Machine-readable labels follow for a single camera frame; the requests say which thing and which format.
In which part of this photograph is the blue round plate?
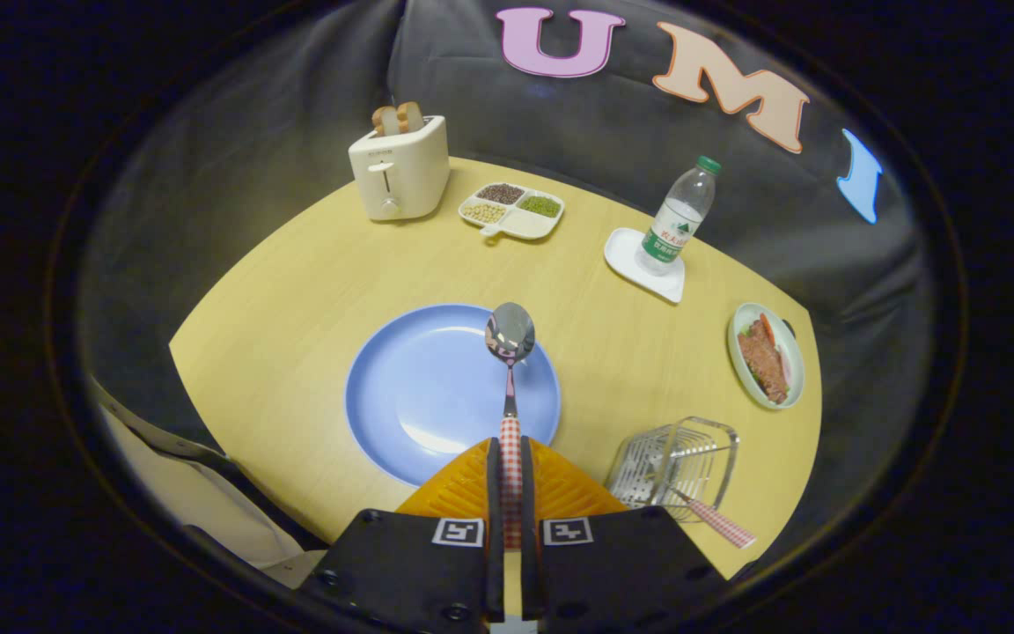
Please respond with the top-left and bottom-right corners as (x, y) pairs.
(345, 304), (562, 488)

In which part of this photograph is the clear plastic water bottle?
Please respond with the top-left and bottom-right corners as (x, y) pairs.
(635, 156), (723, 277)

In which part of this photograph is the sliced brown meat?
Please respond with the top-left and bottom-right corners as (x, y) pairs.
(738, 321), (788, 404)

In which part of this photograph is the spoon with checkered handle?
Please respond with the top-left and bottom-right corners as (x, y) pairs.
(484, 302), (536, 551)

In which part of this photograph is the fork with checkered handle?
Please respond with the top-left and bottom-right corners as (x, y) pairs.
(670, 489), (757, 549)

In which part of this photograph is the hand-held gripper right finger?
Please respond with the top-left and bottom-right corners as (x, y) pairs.
(520, 438), (730, 634)

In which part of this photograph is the pale green oval plate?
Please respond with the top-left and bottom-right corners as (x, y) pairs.
(727, 302), (805, 411)

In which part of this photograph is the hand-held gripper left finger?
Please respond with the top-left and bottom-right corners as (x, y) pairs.
(313, 438), (505, 634)

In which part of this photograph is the person's white shirt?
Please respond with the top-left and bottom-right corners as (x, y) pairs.
(95, 401), (328, 589)

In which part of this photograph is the white toaster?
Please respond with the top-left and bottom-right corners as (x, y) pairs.
(348, 114), (452, 222)

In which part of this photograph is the perforated metal cutlery holder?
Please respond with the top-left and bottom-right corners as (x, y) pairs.
(604, 417), (740, 524)

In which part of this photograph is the white square coaster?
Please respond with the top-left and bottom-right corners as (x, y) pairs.
(604, 227), (686, 305)

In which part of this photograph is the white divided bean dish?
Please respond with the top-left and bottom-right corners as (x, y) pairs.
(458, 182), (566, 241)

